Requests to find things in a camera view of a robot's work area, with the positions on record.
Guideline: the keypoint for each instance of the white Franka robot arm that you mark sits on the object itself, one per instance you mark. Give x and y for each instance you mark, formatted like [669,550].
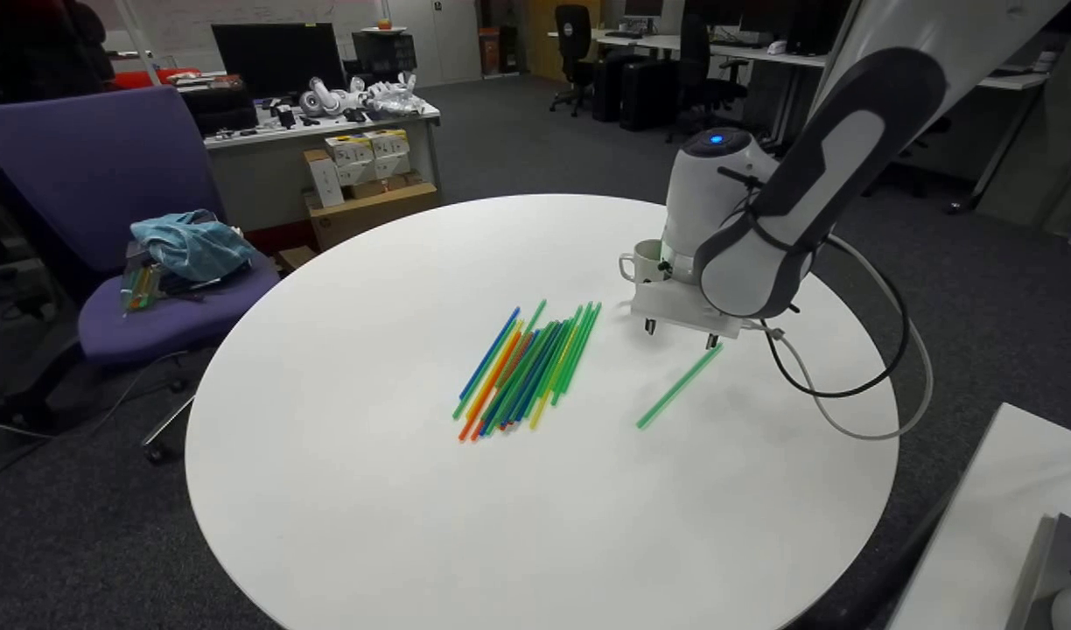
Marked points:
[724,188]

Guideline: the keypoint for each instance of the black equipment box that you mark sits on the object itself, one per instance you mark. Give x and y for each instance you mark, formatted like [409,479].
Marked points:
[382,57]

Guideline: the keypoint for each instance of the thin green plastic straw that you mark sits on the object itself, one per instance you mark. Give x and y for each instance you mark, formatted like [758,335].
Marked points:
[538,311]

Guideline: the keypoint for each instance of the white office desk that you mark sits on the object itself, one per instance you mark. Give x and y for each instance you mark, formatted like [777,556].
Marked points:
[266,175]

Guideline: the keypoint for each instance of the black computer monitor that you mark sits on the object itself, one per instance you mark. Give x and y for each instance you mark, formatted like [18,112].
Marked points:
[278,57]

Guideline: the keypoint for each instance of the black case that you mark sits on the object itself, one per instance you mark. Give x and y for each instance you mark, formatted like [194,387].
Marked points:
[223,111]

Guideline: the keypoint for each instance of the dark jacket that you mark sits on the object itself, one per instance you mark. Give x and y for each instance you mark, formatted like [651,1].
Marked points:
[32,45]

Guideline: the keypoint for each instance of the crumpled white plastic bags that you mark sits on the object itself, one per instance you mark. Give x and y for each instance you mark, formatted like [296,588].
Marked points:
[374,99]

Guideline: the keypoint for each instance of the yellow plastic straw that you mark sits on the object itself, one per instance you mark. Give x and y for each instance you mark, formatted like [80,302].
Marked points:
[538,415]
[502,377]

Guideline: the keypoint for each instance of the long white desk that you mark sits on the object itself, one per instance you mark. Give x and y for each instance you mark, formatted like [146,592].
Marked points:
[647,39]

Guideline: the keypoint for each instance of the orange plastic straw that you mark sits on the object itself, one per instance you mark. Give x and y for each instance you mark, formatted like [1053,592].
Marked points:
[481,412]

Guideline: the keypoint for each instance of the blue crumpled cloth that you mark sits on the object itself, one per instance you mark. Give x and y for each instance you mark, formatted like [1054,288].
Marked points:
[192,251]

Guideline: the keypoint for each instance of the blue plastic straw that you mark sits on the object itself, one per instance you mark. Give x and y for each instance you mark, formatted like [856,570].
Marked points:
[489,356]

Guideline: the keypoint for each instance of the white side table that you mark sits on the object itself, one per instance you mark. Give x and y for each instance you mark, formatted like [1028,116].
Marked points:
[977,527]

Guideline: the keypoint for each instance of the small yellow green item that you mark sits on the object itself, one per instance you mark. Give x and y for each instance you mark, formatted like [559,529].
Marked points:
[140,288]

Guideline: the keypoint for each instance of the white paper bag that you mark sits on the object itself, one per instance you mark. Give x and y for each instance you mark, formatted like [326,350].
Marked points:
[348,163]
[392,155]

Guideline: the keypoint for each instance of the purple office chair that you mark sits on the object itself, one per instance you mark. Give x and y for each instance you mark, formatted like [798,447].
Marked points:
[81,163]

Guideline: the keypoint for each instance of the grey metal bracket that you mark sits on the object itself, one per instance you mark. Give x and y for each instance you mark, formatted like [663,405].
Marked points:
[1062,561]

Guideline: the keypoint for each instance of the teal plastic straw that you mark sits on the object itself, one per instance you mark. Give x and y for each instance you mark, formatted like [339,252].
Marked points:
[522,379]

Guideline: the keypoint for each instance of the brown cardboard box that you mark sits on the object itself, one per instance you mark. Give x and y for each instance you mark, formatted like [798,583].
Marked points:
[374,212]

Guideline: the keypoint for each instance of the small white carton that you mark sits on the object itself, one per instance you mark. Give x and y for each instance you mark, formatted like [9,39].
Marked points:
[324,178]

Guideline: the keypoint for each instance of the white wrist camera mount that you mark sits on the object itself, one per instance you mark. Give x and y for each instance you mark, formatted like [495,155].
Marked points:
[676,309]

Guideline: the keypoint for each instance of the white paper cup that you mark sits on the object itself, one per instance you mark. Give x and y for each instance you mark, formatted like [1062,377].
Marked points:
[647,262]

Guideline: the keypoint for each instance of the black office chair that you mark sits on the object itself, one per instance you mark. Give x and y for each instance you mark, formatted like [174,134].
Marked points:
[699,57]
[576,39]

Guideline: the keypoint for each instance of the red box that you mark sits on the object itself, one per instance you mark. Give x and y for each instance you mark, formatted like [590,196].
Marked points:
[151,78]

